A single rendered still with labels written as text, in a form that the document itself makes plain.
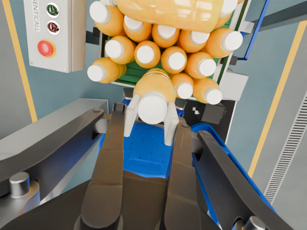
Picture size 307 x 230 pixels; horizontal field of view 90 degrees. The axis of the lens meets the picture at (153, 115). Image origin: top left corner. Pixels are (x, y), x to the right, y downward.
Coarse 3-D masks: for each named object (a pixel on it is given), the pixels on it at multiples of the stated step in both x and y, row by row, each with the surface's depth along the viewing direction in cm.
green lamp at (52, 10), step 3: (48, 6) 34; (51, 6) 34; (54, 6) 34; (48, 9) 34; (51, 9) 34; (54, 9) 34; (48, 12) 34; (51, 12) 34; (54, 12) 34; (51, 15) 35; (54, 15) 35
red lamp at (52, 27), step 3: (48, 24) 35; (51, 24) 35; (54, 24) 35; (48, 27) 35; (51, 27) 35; (54, 27) 35; (57, 27) 36; (51, 30) 35; (54, 30) 36; (57, 30) 36
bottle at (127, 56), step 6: (120, 36) 40; (120, 42) 37; (126, 42) 39; (132, 42) 44; (126, 48) 39; (132, 48) 41; (126, 54) 39; (132, 54) 42; (114, 60) 40; (120, 60) 40; (126, 60) 41; (132, 60) 47
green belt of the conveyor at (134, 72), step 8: (224, 24) 52; (152, 40) 55; (128, 64) 58; (136, 64) 58; (160, 64) 57; (216, 64) 57; (128, 72) 59; (136, 72) 59; (144, 72) 59; (184, 72) 58; (120, 80) 60; (128, 80) 60; (136, 80) 60
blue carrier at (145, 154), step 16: (144, 128) 56; (160, 128) 59; (128, 144) 45; (144, 144) 46; (160, 144) 48; (128, 160) 39; (144, 160) 40; (160, 160) 41; (144, 176) 35; (160, 176) 36
